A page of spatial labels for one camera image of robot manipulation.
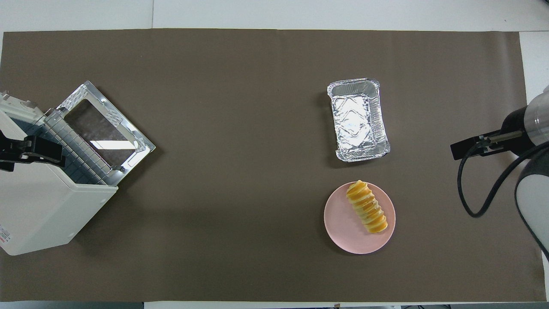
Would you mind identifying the sliced golden bread loaf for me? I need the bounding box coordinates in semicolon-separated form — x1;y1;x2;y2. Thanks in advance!
346;180;389;234

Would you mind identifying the metal wire oven rack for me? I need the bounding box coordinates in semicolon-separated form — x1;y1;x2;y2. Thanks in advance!
43;109;118;186

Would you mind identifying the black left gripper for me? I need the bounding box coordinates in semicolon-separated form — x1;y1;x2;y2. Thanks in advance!
0;132;66;172

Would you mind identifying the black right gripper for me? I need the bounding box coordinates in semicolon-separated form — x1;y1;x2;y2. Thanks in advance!
450;131;504;161

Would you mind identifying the aluminium foil baking tray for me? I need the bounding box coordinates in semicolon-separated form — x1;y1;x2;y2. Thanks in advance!
327;78;391;163

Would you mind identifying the round pink plate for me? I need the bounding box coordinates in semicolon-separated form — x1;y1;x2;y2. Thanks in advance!
323;181;396;255

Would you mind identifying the white toaster oven body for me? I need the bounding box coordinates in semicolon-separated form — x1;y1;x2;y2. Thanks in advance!
0;90;118;256

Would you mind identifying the large brown table mat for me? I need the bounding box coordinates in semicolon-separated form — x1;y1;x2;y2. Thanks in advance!
0;28;547;303

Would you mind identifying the chrome framed glass oven door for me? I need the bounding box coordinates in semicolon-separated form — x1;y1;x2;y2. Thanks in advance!
56;80;156;186

